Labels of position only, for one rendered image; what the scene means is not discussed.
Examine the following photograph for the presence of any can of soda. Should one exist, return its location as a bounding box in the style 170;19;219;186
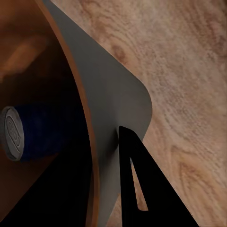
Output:
0;100;87;161

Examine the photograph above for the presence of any trash can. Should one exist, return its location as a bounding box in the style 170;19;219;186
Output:
0;0;152;227

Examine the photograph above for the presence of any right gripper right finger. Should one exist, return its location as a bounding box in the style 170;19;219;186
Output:
119;126;199;227

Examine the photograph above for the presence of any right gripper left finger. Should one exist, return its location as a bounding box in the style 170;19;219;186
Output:
0;128;93;227

